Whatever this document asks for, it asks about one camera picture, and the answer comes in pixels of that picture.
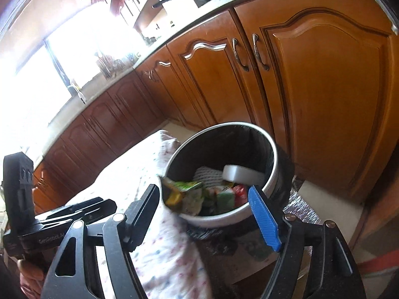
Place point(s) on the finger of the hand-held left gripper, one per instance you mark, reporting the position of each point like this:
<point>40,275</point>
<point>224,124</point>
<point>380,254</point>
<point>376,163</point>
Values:
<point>78,205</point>
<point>99,210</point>

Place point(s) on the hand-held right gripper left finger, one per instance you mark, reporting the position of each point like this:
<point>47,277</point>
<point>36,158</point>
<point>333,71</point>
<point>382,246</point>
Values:
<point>143,215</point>

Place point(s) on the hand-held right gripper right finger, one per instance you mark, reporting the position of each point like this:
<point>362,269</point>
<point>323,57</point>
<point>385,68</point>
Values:
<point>265,218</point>

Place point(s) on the red snack packet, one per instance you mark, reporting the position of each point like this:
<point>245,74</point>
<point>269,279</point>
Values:
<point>240,194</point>

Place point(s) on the green orange carton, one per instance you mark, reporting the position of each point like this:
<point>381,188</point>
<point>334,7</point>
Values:
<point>225,201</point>

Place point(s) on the yellow green snack packet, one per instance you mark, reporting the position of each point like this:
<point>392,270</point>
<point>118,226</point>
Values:
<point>184,196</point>

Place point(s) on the white foam box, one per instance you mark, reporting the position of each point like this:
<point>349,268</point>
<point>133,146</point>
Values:
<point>246,174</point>

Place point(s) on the white foam fruit net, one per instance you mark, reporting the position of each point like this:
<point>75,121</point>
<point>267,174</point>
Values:
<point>207,176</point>

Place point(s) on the black white-rimmed trash bin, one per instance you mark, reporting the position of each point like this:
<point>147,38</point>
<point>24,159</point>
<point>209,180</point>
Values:
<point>218,149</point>

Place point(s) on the person's left hand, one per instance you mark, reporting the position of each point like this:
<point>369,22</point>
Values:
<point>29,278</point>

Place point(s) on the silver foil mat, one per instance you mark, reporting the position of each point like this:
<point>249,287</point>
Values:
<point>296,199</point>

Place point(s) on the white dotted tablecloth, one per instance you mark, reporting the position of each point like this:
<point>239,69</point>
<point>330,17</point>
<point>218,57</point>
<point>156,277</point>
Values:
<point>174,255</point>

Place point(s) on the metal sink faucet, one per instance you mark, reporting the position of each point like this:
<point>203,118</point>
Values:
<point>78,92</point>

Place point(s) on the bright window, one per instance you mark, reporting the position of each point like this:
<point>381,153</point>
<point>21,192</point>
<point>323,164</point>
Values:
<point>46,84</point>

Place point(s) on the patterned floor rug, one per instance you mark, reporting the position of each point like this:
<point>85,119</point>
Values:
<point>378,252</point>

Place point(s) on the utensil holder with utensils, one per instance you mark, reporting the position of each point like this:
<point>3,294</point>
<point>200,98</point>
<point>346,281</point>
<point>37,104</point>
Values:
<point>107,65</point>

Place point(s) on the wooden base cabinet row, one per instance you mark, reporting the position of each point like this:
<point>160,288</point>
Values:
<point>327,84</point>

